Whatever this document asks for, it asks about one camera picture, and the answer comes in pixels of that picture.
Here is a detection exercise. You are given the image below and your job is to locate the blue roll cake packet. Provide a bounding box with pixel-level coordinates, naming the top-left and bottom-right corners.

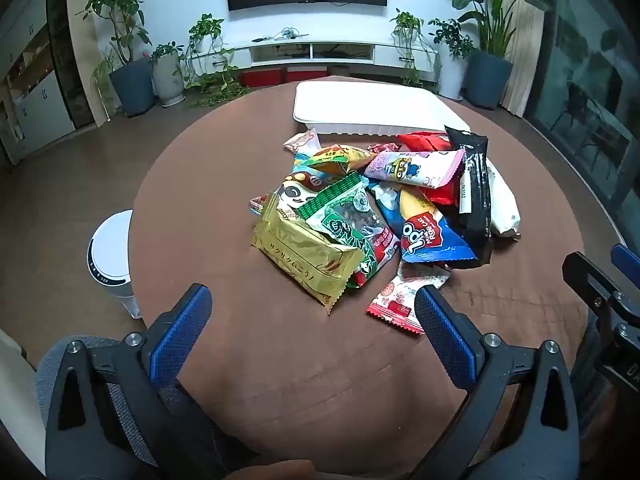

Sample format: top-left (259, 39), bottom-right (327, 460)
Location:
top-left (372, 180), bottom-right (482, 268)

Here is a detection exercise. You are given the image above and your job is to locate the gold snack packet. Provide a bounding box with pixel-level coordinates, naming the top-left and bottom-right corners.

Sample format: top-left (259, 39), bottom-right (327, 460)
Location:
top-left (251, 194), bottom-right (367, 315)

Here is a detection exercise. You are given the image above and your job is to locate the glass sliding door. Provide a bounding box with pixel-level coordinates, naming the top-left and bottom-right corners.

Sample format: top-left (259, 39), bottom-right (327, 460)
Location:
top-left (522, 0), bottom-right (640, 241)

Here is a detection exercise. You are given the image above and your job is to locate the pink cartoon snack packet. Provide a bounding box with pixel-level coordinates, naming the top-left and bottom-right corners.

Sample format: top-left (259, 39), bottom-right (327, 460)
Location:
top-left (361, 149), bottom-right (467, 191)

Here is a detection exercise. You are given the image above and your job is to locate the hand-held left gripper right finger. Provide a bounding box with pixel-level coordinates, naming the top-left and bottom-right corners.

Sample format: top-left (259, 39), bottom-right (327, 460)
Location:
top-left (414, 285), bottom-right (581, 480)

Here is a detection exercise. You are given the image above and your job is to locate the trailing vine plant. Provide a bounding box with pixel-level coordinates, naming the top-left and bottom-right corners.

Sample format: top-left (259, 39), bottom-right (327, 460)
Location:
top-left (390, 8), bottom-right (427, 87)
top-left (186, 12), bottom-right (251, 107)

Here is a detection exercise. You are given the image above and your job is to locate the panda print snack packet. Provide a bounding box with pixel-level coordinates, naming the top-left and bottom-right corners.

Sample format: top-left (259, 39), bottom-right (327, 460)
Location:
top-left (249, 170), bottom-right (346, 218)

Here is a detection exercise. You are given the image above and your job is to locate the beige curtain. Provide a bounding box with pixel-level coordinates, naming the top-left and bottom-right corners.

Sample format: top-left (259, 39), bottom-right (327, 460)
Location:
top-left (500, 0), bottom-right (547, 112)

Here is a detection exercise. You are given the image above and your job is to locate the white television console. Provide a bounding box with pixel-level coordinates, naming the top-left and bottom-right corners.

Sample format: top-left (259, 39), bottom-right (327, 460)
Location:
top-left (187, 37), bottom-right (441, 80)

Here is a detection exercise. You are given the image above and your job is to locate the white foam tray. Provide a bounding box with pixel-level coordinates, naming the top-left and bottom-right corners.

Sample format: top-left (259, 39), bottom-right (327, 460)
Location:
top-left (293, 80), bottom-right (471, 137)

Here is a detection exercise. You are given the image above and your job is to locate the small pale pink packet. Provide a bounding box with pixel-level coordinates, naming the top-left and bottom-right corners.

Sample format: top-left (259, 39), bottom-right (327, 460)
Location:
top-left (283, 129), bottom-right (321, 155)

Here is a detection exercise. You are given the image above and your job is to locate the red snack packet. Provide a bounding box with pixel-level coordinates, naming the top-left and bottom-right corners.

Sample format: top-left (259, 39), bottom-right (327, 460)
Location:
top-left (397, 131), bottom-right (463, 207)

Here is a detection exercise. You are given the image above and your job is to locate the small-leaf tree blue pot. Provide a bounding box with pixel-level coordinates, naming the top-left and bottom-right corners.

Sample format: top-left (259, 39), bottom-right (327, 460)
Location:
top-left (77, 0), bottom-right (155, 117)

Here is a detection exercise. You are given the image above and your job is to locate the white snack packet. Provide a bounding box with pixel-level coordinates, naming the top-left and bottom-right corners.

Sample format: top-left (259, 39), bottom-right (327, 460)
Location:
top-left (487, 159), bottom-right (523, 239)

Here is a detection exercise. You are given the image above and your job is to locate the broad-leaf plant blue pot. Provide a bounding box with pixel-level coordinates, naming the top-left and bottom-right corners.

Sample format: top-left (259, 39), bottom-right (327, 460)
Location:
top-left (430, 0), bottom-right (553, 109)

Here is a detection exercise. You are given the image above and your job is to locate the green nut packet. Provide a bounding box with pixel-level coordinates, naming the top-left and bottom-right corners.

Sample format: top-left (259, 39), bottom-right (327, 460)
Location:
top-left (305, 171), bottom-right (401, 288)

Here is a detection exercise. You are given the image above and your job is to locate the white wall cabinet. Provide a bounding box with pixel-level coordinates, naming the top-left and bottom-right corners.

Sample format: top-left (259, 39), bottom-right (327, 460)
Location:
top-left (0, 0), bottom-right (97, 163)

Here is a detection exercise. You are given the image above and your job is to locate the yellow green snack packet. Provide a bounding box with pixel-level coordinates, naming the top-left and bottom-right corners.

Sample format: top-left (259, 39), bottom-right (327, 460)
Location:
top-left (291, 144), bottom-right (376, 177)

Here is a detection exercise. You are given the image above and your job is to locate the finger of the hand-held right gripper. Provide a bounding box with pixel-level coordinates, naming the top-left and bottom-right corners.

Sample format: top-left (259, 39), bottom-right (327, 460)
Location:
top-left (610, 243), bottom-right (640, 286)
top-left (562, 251), bottom-right (640, 328)

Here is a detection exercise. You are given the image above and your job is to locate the plant in ribbed white pot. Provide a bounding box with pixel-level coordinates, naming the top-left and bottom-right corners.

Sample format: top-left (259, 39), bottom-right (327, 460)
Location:
top-left (150, 41), bottom-right (184, 107)

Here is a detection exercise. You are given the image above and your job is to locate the red and white patterned packet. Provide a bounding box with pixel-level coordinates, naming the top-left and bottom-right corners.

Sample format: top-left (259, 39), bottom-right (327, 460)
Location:
top-left (366, 259), bottom-right (453, 335)

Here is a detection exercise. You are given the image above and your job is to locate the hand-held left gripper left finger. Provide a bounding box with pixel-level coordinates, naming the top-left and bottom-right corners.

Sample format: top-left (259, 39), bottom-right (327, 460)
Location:
top-left (45, 282), bottom-right (242, 480)

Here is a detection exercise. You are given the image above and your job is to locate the red storage box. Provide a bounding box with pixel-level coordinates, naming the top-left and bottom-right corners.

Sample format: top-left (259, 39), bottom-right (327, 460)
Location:
top-left (241, 69), bottom-right (287, 87)
top-left (286, 67), bottom-right (329, 84)

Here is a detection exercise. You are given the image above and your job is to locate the leafy plant tall white pot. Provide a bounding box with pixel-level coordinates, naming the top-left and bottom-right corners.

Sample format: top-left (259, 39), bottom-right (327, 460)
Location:
top-left (429, 18), bottom-right (474, 101)

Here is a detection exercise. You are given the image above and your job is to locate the black wafer packet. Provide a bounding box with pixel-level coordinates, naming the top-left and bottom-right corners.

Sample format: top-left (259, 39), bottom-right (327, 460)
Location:
top-left (444, 126), bottom-right (493, 248)

